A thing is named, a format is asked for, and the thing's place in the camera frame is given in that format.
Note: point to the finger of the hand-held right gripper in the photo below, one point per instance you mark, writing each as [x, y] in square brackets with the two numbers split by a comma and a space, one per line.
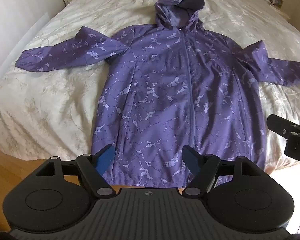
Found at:
[277, 123]

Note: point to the purple patterned hooded jacket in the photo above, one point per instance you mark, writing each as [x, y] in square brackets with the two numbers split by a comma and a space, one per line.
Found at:
[170, 85]

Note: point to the small picture frame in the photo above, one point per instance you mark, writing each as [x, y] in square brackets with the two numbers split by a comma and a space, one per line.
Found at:
[276, 0]

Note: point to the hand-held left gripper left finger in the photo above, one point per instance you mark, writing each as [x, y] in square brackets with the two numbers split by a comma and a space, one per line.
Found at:
[105, 159]

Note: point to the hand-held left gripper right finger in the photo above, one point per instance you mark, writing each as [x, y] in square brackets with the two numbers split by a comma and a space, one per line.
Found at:
[192, 160]

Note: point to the wooden nightstand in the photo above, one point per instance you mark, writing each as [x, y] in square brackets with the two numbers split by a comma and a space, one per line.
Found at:
[277, 8]

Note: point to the white floral bedspread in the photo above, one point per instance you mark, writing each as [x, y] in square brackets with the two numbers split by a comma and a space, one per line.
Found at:
[52, 100]

